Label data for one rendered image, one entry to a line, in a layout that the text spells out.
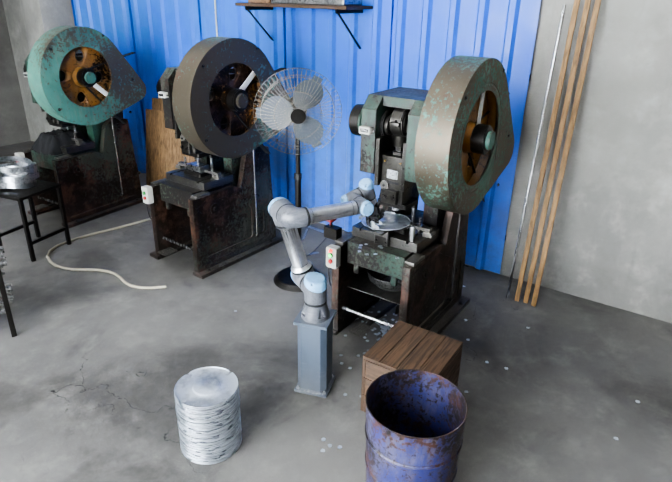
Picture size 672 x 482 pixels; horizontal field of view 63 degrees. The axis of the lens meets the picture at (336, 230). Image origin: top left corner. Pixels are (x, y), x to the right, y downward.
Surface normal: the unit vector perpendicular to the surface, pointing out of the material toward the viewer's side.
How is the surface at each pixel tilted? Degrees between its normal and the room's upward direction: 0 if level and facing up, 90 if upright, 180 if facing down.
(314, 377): 90
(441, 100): 55
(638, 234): 90
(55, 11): 90
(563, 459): 0
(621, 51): 90
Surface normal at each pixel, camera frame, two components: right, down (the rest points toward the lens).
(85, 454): 0.02, -0.92
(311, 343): -0.28, 0.37
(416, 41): -0.57, 0.32
